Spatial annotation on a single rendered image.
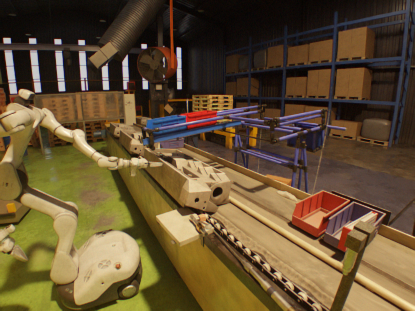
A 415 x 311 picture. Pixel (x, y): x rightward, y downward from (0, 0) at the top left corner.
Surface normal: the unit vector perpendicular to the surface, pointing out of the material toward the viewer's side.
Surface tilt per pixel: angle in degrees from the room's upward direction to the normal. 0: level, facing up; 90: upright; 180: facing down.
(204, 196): 90
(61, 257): 90
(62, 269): 90
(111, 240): 73
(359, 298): 0
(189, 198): 90
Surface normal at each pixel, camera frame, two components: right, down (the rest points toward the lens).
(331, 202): -0.85, 0.11
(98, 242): 0.47, -0.07
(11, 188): 0.59, 0.22
